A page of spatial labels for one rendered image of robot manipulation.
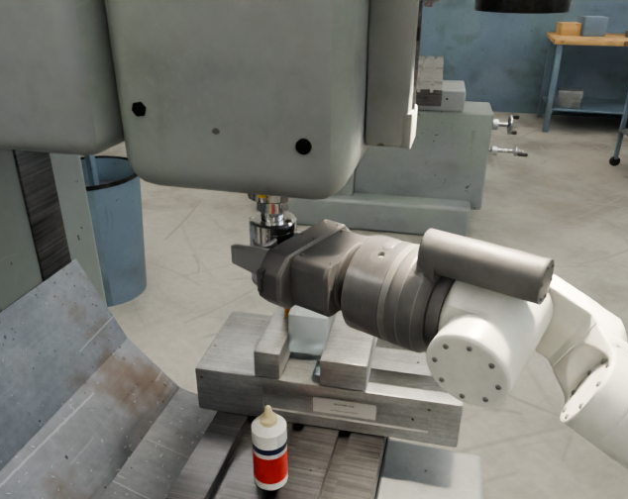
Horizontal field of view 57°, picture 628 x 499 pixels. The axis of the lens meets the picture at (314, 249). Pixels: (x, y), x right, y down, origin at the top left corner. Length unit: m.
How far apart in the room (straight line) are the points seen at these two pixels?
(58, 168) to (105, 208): 1.87
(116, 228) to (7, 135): 2.30
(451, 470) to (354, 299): 0.45
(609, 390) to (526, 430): 1.83
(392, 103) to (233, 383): 0.45
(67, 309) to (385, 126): 0.56
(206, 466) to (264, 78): 0.50
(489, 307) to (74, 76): 0.35
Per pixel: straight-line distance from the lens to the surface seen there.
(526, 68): 7.08
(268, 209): 0.55
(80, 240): 0.95
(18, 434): 0.82
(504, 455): 2.17
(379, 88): 0.49
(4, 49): 0.51
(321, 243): 0.54
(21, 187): 0.84
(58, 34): 0.48
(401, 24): 0.48
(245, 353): 0.82
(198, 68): 0.45
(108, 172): 3.15
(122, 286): 2.96
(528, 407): 2.39
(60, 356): 0.87
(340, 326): 0.80
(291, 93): 0.42
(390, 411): 0.77
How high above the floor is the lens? 1.48
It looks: 26 degrees down
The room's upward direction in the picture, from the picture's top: straight up
